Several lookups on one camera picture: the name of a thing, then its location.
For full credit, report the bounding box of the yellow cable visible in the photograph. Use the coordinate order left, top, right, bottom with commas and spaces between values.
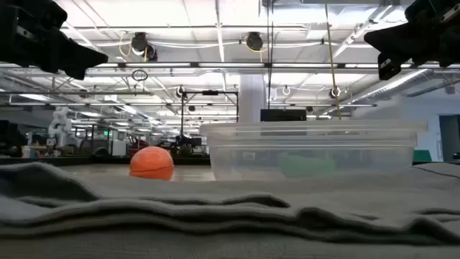
324, 0, 342, 122

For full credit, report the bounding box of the folded grey cloth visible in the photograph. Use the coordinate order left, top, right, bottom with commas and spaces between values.
0, 161, 460, 259

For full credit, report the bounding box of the clear plastic tupperware container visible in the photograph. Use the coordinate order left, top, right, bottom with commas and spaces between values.
199, 120, 428, 181

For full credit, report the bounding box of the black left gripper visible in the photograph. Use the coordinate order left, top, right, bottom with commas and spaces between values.
0, 0, 109, 81

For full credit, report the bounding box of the green background box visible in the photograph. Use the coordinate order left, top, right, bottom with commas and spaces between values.
413, 149, 433, 163

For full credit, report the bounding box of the green toy produce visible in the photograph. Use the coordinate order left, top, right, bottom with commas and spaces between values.
278, 153, 337, 179

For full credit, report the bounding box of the black ceiling cable reel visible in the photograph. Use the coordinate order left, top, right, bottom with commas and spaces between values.
245, 31, 265, 52
130, 31, 159, 62

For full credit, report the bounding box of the white background cart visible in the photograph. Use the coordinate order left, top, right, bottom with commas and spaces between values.
78, 124, 129, 158

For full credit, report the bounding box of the orange toy produce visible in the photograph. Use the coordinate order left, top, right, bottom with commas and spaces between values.
129, 146, 175, 181

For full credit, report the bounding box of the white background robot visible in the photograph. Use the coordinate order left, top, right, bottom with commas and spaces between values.
47, 106, 73, 147

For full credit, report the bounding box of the black background rig frame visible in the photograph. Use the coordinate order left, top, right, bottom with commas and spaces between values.
179, 89, 240, 147

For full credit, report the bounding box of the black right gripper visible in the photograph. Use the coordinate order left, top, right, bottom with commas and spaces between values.
364, 0, 460, 81

